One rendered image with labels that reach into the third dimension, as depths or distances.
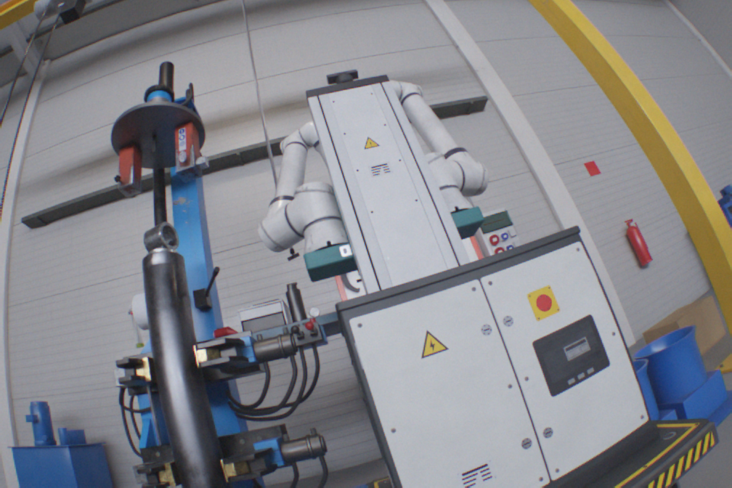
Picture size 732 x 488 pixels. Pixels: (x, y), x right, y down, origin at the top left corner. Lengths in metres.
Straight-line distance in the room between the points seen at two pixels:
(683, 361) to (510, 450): 1.05
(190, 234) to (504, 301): 1.97
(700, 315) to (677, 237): 3.06
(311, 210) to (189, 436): 1.04
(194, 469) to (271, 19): 5.90
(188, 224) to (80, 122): 4.10
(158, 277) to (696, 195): 2.56
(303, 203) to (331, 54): 4.29
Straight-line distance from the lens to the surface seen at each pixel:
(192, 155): 2.12
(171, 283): 1.83
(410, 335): 0.72
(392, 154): 1.39
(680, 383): 1.70
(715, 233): 2.14
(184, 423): 1.72
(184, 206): 2.53
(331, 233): 1.34
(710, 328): 2.92
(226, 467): 1.63
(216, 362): 1.61
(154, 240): 1.97
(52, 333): 4.99
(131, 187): 2.27
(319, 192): 1.43
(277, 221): 1.50
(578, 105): 6.01
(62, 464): 3.94
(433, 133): 1.78
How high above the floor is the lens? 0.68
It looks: 24 degrees up
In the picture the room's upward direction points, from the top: 19 degrees counter-clockwise
